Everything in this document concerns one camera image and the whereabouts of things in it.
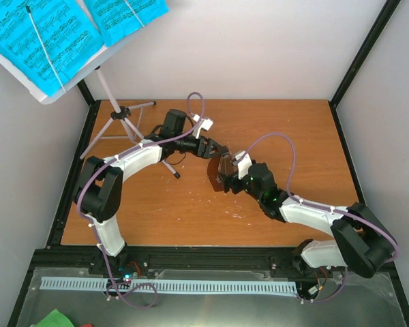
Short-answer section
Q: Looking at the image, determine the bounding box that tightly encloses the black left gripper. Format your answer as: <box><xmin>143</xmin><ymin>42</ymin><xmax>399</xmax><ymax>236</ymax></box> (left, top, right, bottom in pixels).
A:
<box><xmin>174</xmin><ymin>133</ymin><xmax>225</xmax><ymax>159</ymax></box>

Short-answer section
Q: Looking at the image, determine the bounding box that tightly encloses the brown wooden metronome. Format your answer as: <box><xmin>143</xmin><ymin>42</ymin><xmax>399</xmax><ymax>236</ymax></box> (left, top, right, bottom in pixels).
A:
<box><xmin>207</xmin><ymin>153</ymin><xmax>235</xmax><ymax>193</ymax></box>

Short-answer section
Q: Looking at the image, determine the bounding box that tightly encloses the white music stand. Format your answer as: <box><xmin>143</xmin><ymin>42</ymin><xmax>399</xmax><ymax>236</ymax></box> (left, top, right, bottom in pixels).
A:
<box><xmin>0</xmin><ymin>0</ymin><xmax>181</xmax><ymax>179</ymax></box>

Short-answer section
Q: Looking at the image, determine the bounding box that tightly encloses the blue sheet music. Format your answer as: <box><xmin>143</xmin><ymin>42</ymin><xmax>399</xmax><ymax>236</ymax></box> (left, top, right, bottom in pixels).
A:
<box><xmin>84</xmin><ymin>0</ymin><xmax>168</xmax><ymax>47</ymax></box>
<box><xmin>0</xmin><ymin>1</ymin><xmax>104</xmax><ymax>96</ymax></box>

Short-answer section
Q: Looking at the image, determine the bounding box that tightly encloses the clear plastic metronome cover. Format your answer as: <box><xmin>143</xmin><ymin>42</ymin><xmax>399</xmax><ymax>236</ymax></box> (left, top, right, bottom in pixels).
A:
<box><xmin>217</xmin><ymin>153</ymin><xmax>237</xmax><ymax>176</ymax></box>

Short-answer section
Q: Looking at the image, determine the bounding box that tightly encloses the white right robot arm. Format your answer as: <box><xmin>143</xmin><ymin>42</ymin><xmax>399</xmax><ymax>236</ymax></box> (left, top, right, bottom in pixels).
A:
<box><xmin>215</xmin><ymin>161</ymin><xmax>396</xmax><ymax>278</ymax></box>

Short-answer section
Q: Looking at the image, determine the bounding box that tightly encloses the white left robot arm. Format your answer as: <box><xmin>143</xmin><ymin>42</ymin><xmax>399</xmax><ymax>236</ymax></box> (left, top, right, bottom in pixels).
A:
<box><xmin>74</xmin><ymin>109</ymin><xmax>228</xmax><ymax>275</ymax></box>

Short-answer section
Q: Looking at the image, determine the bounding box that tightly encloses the green paper scrap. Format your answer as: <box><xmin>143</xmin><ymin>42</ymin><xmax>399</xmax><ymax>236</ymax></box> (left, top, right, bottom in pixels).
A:
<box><xmin>31</xmin><ymin>309</ymin><xmax>74</xmax><ymax>327</ymax></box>

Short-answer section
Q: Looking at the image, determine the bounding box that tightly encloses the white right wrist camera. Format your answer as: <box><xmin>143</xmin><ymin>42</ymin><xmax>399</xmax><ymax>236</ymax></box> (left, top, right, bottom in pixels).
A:
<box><xmin>232</xmin><ymin>151</ymin><xmax>252</xmax><ymax>180</ymax></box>

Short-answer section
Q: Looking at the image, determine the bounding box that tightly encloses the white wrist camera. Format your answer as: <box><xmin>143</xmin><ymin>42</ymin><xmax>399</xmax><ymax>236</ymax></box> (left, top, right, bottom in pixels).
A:
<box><xmin>232</xmin><ymin>151</ymin><xmax>252</xmax><ymax>180</ymax></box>
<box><xmin>192</xmin><ymin>114</ymin><xmax>213</xmax><ymax>139</ymax></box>

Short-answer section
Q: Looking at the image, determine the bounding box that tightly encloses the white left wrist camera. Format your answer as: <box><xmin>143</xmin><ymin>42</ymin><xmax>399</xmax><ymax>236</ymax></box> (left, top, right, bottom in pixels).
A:
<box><xmin>192</xmin><ymin>114</ymin><xmax>213</xmax><ymax>139</ymax></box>

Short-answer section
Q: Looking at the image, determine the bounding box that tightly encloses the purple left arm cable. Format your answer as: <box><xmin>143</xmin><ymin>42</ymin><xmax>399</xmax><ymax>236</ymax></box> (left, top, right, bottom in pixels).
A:
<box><xmin>76</xmin><ymin>91</ymin><xmax>206</xmax><ymax>310</ymax></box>

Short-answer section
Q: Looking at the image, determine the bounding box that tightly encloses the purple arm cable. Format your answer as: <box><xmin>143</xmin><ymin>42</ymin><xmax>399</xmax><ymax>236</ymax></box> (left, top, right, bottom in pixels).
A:
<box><xmin>76</xmin><ymin>91</ymin><xmax>206</xmax><ymax>310</ymax></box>
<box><xmin>238</xmin><ymin>131</ymin><xmax>403</xmax><ymax>305</ymax></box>

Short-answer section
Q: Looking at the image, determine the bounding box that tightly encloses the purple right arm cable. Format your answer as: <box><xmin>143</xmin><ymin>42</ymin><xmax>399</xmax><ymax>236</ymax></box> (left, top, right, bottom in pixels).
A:
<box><xmin>238</xmin><ymin>131</ymin><xmax>403</xmax><ymax>305</ymax></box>

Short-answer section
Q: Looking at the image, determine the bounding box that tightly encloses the black aluminium frame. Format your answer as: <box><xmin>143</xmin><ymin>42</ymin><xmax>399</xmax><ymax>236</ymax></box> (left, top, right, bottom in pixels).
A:
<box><xmin>8</xmin><ymin>0</ymin><xmax>400</xmax><ymax>326</ymax></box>

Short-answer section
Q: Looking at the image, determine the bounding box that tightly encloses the light blue cable duct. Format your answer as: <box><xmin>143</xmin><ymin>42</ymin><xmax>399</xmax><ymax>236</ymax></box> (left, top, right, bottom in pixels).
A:
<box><xmin>39</xmin><ymin>277</ymin><xmax>297</xmax><ymax>297</ymax></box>

